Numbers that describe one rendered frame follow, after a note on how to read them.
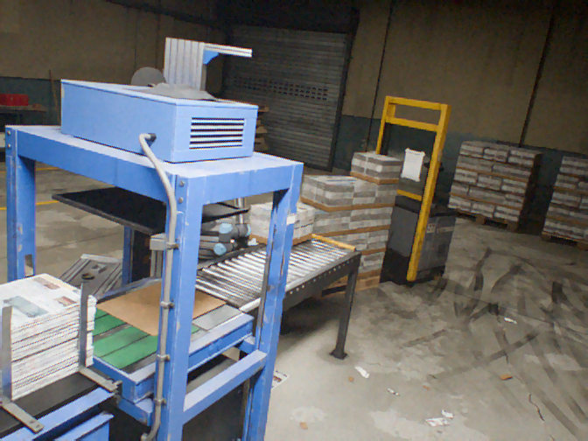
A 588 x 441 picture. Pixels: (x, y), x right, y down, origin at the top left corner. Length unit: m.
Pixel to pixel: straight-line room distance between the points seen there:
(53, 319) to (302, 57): 10.64
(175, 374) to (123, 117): 0.90
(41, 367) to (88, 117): 0.88
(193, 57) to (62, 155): 1.79
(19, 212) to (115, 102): 0.64
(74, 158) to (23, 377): 0.73
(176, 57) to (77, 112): 1.63
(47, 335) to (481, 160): 7.83
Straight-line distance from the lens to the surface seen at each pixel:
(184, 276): 1.62
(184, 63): 3.59
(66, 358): 1.91
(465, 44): 10.71
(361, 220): 4.67
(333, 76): 11.55
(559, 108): 10.35
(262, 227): 3.35
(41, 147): 2.07
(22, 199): 2.26
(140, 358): 2.02
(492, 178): 8.86
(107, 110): 1.95
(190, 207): 1.55
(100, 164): 1.81
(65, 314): 1.83
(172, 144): 1.72
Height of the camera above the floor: 1.86
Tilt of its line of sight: 15 degrees down
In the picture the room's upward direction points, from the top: 8 degrees clockwise
